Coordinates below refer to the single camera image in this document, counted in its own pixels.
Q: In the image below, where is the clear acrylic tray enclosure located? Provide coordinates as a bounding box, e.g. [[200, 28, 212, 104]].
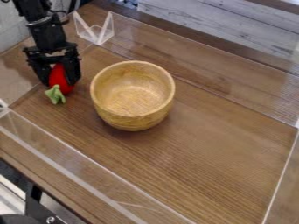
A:
[[0, 6, 299, 224]]

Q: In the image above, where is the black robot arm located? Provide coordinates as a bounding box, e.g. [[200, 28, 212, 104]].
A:
[[13, 0, 80, 86]]

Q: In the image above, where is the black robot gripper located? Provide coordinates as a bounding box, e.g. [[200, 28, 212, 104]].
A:
[[22, 12, 80, 86]]

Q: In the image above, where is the black table leg bracket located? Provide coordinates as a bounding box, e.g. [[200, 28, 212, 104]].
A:
[[23, 185, 68, 224]]

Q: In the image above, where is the red felt strawberry toy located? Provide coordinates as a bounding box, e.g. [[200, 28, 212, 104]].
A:
[[43, 64, 74, 104]]

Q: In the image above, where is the light wooden bowl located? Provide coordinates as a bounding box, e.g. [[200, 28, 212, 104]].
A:
[[89, 60, 176, 131]]

